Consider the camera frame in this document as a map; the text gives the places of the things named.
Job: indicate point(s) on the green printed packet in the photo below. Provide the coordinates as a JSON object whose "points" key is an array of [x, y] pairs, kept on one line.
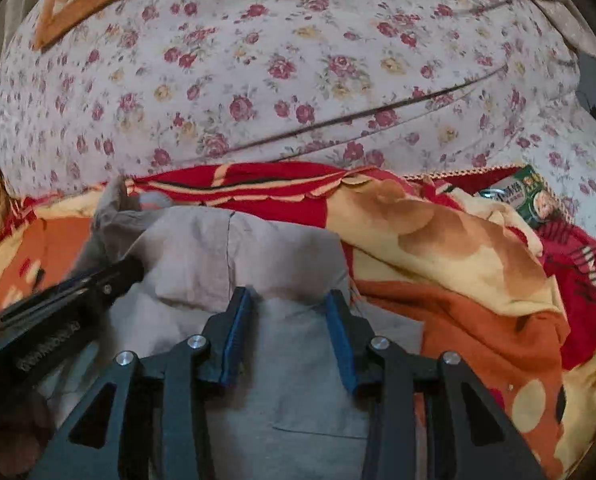
{"points": [[528, 195]]}

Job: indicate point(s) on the orange patterned cloth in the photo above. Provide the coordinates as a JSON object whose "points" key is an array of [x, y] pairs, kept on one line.
{"points": [[77, 0]]}

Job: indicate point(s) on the orange red yellow blanket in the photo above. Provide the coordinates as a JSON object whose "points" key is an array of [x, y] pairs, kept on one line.
{"points": [[453, 260]]}

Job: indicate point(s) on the floral rose print quilt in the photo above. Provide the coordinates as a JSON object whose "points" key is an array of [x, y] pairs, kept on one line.
{"points": [[278, 75]]}

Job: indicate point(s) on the beige zip jacket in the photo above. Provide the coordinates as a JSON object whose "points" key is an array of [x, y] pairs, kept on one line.
{"points": [[278, 260]]}

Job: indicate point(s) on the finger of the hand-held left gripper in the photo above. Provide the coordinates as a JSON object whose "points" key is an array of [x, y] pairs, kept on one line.
{"points": [[120, 272]]}

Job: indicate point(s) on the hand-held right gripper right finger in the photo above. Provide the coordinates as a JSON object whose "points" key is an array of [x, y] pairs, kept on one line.
{"points": [[340, 340]]}

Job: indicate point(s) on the beige cloth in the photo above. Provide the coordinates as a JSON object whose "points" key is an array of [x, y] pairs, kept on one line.
{"points": [[553, 5]]}

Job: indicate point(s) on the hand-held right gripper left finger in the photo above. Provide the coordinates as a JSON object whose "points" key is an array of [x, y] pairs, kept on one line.
{"points": [[232, 340]]}

